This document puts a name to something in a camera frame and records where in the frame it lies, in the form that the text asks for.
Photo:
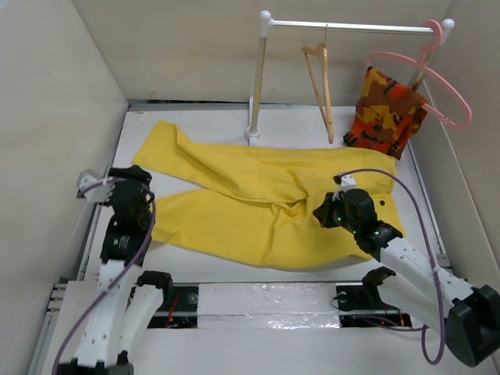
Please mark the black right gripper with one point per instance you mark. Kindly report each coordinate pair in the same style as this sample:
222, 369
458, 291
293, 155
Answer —
323, 212

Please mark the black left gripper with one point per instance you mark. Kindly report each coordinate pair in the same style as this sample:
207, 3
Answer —
134, 170

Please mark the yellow trousers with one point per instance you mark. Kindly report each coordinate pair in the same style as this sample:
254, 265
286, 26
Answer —
255, 205

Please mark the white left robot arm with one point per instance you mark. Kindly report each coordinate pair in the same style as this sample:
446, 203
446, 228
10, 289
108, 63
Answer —
127, 295

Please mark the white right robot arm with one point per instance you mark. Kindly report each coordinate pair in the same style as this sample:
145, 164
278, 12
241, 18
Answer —
466, 316

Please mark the orange camouflage trousers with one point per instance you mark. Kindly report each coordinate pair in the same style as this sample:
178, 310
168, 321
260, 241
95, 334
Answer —
387, 115

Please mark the pink plastic hanger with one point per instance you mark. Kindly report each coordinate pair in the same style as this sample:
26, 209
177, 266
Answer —
437, 78

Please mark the wooden hanger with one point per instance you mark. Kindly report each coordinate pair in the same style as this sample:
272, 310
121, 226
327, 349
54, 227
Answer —
321, 92

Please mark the white clothes rack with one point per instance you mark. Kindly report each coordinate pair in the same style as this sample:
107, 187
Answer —
266, 22

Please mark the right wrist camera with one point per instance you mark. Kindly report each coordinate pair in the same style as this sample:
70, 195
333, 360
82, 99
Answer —
345, 182

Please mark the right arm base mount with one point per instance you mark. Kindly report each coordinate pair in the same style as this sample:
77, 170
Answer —
358, 306

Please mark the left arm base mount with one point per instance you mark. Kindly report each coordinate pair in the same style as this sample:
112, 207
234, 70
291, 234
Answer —
181, 312

